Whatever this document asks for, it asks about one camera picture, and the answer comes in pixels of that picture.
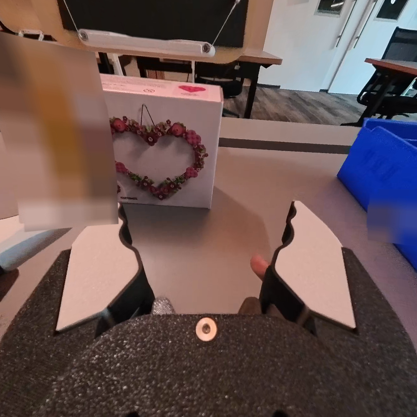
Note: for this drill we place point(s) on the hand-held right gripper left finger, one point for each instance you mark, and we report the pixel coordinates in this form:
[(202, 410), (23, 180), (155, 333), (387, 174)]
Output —
[(97, 277)]

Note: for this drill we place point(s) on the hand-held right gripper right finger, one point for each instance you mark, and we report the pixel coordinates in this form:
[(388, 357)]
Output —
[(316, 267)]

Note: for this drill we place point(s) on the person's right hand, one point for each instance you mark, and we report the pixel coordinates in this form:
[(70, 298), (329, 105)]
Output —
[(259, 266)]

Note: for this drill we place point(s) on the blue plastic bin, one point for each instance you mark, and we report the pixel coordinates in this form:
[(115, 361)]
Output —
[(365, 163)]

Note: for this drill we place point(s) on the black office chair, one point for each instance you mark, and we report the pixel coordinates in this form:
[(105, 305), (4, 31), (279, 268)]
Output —
[(404, 45), (221, 81)]

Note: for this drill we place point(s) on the brown top office desk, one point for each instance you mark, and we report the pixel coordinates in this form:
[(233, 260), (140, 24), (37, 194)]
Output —
[(260, 59), (391, 66)]

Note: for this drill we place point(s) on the white door with window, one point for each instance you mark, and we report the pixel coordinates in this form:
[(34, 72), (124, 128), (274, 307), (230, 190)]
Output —
[(332, 32), (374, 58)]

